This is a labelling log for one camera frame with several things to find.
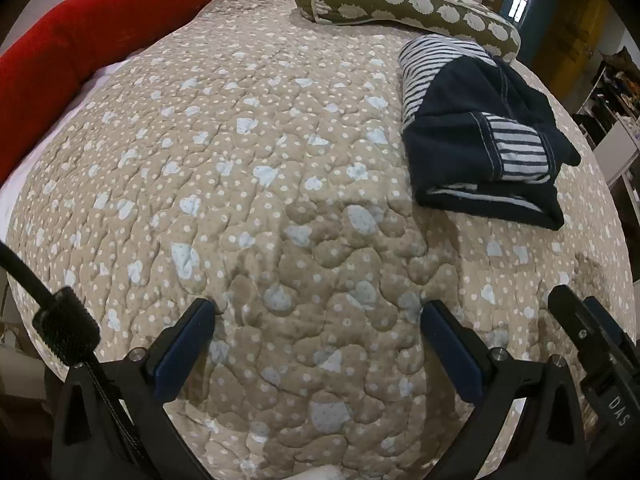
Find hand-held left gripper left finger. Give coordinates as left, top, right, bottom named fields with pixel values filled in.
left=52, top=297, right=217, bottom=480

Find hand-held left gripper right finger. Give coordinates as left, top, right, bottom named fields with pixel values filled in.
left=421, top=300, right=586, bottom=480

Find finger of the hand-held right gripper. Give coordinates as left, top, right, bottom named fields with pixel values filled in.
left=547, top=284, right=614, bottom=387
left=584, top=296, right=639, bottom=362

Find navy striped pants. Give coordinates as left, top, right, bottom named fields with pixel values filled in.
left=398, top=35, right=582, bottom=232

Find white cabinet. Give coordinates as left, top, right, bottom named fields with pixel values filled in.
left=595, top=115, right=640, bottom=191

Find beige quilted bedspread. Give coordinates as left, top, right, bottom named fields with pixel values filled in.
left=0, top=0, right=633, bottom=480

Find white shoe rack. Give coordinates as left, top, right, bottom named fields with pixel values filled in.
left=580, top=47, right=640, bottom=126

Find wooden door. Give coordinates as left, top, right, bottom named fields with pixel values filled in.
left=540, top=0, right=631, bottom=106

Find red cushion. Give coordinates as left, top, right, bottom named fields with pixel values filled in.
left=0, top=0, right=301, bottom=183

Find black velcro strap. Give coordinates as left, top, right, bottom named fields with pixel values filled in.
left=34, top=287, right=101, bottom=366

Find black cable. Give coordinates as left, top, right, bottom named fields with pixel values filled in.
left=0, top=242, right=146, bottom=480

